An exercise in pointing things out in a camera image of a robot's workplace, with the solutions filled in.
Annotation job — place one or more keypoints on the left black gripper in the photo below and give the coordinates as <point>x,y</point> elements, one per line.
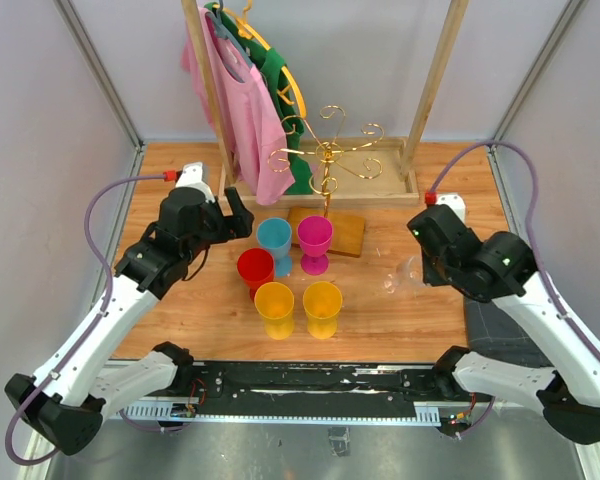
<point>236,226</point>

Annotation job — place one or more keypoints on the black mounting rail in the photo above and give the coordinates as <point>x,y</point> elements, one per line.
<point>309,389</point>

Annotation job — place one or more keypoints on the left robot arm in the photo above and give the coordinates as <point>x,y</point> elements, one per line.
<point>68,399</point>

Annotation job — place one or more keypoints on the clear wine glass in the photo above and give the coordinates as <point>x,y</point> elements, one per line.
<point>406,277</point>

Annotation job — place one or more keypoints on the wooden clothes rack frame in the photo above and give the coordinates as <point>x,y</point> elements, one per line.
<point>398,182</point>

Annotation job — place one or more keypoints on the magenta plastic goblet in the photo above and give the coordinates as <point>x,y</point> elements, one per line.
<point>315,235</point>

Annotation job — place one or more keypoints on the green shirt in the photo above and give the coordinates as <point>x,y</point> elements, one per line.
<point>300,169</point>

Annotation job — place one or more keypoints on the yellow plastic cup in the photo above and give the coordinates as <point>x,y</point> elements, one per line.
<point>322,303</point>
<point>275,303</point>

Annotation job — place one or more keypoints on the pink shirt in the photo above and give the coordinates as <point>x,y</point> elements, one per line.
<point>251,123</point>

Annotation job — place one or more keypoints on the right yellow plastic cup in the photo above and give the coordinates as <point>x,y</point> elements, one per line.
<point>322,303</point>

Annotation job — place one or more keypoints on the red plastic cup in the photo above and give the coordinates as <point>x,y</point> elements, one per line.
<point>256,267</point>

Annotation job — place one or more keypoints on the grey clothes hanger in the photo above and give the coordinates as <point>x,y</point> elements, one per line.
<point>234,57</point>

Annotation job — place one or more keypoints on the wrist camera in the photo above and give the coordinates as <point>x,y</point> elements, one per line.
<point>455,202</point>
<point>193,175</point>

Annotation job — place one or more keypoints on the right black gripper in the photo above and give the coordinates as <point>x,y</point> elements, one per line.
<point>431,277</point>

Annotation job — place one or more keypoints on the dark grey folded cloth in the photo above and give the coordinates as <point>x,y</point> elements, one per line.
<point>494,334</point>

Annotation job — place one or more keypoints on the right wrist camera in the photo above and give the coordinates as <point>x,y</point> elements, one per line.
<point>455,202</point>

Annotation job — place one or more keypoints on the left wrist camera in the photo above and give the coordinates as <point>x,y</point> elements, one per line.
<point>193,175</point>

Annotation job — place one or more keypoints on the left yellow plastic cup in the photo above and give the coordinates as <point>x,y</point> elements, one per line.
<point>275,303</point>

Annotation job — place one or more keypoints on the yellow clothes hanger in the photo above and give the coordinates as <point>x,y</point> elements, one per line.
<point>282,87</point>

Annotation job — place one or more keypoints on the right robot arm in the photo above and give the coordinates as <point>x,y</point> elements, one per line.
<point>503,271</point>

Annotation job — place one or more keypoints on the gold wire glass rack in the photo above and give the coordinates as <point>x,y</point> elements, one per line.
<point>329,153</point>

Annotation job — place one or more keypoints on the wooden rack base board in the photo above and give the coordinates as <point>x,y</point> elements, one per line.
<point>348,233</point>

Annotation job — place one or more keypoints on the blue plastic goblet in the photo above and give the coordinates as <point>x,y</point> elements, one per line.
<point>274,235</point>

